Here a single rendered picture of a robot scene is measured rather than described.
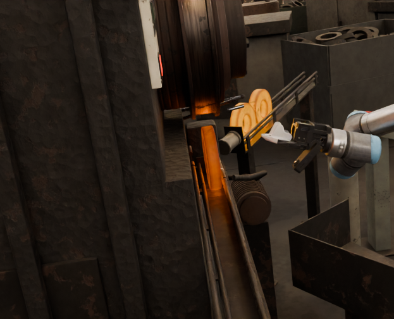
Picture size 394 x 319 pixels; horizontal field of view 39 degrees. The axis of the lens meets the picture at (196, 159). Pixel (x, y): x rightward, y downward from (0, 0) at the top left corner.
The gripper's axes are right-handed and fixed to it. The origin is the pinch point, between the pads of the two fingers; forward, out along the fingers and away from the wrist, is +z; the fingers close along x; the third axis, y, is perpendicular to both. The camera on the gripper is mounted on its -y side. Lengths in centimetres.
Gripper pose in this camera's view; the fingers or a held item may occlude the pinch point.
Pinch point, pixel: (264, 138)
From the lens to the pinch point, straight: 176.2
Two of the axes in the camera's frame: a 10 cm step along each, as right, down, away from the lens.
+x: 0.4, 3.0, -9.5
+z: -9.8, -1.6, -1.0
